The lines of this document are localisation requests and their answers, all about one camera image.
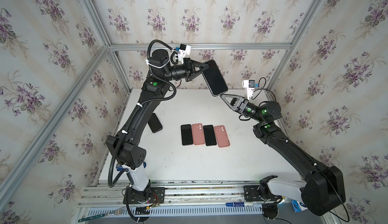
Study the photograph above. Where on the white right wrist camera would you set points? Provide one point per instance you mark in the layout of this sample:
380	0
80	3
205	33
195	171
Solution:
250	86

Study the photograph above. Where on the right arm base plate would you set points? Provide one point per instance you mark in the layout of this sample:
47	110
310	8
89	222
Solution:
260	192

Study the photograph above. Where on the black phone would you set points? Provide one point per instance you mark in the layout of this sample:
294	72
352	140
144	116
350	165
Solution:
154	123
214	79
186	135

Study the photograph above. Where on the blue marker pen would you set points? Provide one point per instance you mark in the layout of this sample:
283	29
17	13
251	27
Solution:
239	204

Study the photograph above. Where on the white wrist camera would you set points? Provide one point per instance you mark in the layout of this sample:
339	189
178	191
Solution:
180	53
250	86

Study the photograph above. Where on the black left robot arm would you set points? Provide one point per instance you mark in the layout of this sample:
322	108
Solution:
124	147

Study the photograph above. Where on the pink phone case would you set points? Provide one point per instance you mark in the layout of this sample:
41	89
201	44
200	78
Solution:
198	134
221	136

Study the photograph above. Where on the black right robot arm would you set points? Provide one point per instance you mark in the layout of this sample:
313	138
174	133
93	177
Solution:
322	188

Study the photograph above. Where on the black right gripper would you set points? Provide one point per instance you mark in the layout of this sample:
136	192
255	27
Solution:
237	103

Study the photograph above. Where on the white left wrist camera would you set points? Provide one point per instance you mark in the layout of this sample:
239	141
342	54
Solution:
180	53

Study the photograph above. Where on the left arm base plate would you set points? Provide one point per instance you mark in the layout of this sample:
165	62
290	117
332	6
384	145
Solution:
149	196

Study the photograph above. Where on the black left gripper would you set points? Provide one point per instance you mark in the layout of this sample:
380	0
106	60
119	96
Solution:
189	73

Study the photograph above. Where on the green ruler strip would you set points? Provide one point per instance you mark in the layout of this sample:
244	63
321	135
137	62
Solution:
98	216

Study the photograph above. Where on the blue white box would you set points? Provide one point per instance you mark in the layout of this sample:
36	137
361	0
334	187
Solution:
298	206

